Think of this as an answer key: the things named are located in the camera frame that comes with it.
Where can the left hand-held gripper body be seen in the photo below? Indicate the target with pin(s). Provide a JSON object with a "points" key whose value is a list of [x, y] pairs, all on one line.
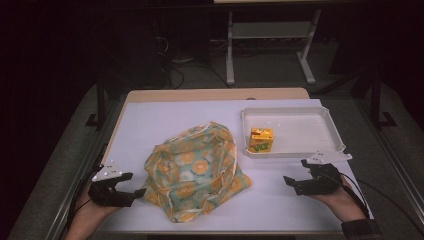
{"points": [[106, 191]]}

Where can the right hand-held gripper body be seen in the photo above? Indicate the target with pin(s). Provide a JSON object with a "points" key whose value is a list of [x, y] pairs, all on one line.
{"points": [[320, 180]]}

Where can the white plastic tray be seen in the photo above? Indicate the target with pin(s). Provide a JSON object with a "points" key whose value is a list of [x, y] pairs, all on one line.
{"points": [[300, 130]]}

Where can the yellow juice carton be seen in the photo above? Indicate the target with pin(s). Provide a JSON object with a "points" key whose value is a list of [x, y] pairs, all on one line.
{"points": [[261, 140]]}

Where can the floral cloth bag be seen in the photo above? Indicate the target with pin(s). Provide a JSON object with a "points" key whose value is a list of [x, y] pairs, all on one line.
{"points": [[196, 186]]}

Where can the person's left hand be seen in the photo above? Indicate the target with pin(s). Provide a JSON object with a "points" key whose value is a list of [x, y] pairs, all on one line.
{"points": [[93, 210]]}

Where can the person's right hand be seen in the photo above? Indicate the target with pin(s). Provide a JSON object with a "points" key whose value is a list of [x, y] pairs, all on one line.
{"points": [[343, 201]]}

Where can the white table mat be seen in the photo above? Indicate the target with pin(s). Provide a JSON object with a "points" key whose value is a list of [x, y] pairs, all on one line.
{"points": [[160, 123]]}

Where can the black wristband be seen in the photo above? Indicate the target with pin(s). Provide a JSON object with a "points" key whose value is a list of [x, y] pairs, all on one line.
{"points": [[361, 230]]}

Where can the black metal stand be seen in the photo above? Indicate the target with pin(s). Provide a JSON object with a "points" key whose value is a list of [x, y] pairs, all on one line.
{"points": [[98, 106], [378, 100]]}

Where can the white metal desk frame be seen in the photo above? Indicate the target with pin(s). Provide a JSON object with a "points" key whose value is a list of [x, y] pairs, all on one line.
{"points": [[270, 31]]}

